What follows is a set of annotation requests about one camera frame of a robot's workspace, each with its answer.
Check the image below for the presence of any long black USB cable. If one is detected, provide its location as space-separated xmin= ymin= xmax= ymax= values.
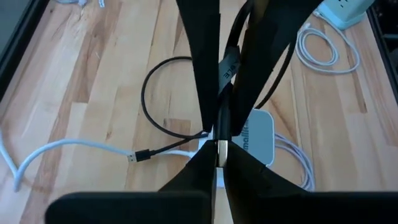
xmin=127 ymin=0 xmax=298 ymax=169

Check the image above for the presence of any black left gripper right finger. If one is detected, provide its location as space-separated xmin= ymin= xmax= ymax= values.
xmin=223 ymin=141 xmax=398 ymax=224

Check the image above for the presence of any mint cube power strip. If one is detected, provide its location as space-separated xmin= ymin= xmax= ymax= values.
xmin=317 ymin=0 xmax=376 ymax=31

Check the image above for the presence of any black table frame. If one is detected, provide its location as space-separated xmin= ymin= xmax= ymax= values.
xmin=0 ymin=0 xmax=398 ymax=105

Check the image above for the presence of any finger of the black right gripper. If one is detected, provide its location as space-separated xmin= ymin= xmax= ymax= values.
xmin=231 ymin=0 xmax=324 ymax=137
xmin=175 ymin=0 xmax=221 ymax=133

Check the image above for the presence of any white tower power strip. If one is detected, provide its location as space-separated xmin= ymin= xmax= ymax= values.
xmin=198 ymin=108 xmax=276 ymax=189

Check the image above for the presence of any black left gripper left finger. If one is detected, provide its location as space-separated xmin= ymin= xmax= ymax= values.
xmin=45 ymin=139 xmax=218 ymax=224

